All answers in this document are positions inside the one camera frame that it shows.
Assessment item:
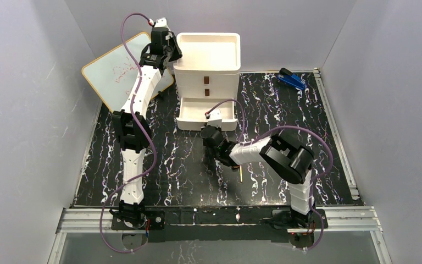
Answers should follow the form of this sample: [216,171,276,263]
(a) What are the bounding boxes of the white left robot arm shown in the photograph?
[111,26,182,225]

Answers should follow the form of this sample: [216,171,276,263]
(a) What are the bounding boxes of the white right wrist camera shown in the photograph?
[205,109,222,128]

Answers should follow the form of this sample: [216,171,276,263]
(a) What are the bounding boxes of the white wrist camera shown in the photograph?
[153,17,170,30]
[205,109,222,128]

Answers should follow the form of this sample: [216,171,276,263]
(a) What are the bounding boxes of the white plastic drawer organizer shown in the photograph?
[173,32,241,100]

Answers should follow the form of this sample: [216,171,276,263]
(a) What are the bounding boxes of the aluminium frame rail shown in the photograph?
[56,206,382,234]

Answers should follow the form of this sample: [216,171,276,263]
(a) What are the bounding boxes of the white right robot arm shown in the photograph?
[201,125,314,221]

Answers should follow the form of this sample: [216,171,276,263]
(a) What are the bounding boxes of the yellow framed whiteboard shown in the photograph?
[81,32,174,112]

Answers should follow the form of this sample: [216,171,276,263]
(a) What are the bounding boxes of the blue black stapler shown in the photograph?
[275,68,306,91]

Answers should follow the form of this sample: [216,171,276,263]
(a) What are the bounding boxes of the white bottom organizer drawer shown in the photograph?
[176,97,238,131]

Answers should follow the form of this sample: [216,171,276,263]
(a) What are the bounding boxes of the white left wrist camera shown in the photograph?
[153,17,170,30]

